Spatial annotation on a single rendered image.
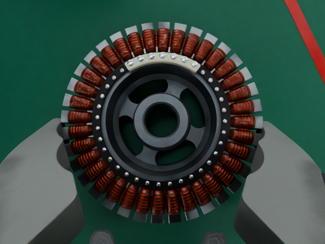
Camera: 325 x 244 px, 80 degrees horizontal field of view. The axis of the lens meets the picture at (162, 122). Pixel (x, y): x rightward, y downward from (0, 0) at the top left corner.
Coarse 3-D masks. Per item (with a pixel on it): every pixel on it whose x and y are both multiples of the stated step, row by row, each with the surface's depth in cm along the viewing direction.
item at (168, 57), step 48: (144, 48) 11; (192, 48) 11; (96, 96) 11; (240, 96) 10; (96, 144) 11; (144, 144) 13; (240, 144) 11; (96, 192) 11; (144, 192) 10; (192, 192) 11
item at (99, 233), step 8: (96, 232) 5; (104, 232) 5; (208, 232) 5; (216, 232) 5; (96, 240) 5; (104, 240) 5; (112, 240) 5; (208, 240) 5; (216, 240) 5; (224, 240) 5
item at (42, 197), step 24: (24, 144) 9; (48, 144) 9; (0, 168) 8; (24, 168) 8; (48, 168) 8; (0, 192) 7; (24, 192) 7; (48, 192) 7; (72, 192) 7; (0, 216) 6; (24, 216) 6; (48, 216) 6; (72, 216) 6; (0, 240) 5; (24, 240) 5; (48, 240) 6; (72, 240) 7
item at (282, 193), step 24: (264, 144) 9; (288, 144) 9; (264, 168) 8; (288, 168) 8; (312, 168) 8; (264, 192) 7; (288, 192) 7; (312, 192) 7; (240, 216) 7; (264, 216) 6; (288, 216) 6; (312, 216) 6; (264, 240) 6; (288, 240) 5; (312, 240) 5
